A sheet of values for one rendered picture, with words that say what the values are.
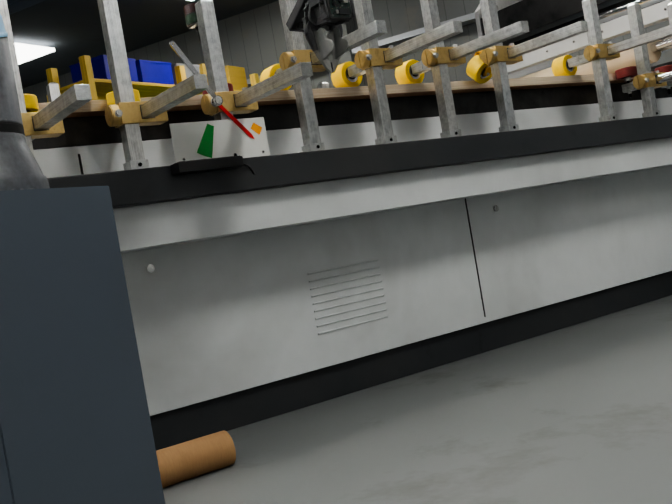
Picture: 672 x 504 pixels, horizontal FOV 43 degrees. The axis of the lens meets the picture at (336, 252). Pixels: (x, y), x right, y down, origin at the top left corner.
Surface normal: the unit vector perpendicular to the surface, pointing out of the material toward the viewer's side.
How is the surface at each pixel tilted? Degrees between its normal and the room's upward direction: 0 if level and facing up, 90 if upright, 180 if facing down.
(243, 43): 90
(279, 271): 90
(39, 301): 90
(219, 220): 90
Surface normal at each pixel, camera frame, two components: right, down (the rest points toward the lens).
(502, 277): 0.56, -0.08
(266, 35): -0.49, 0.11
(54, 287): 0.86, -0.14
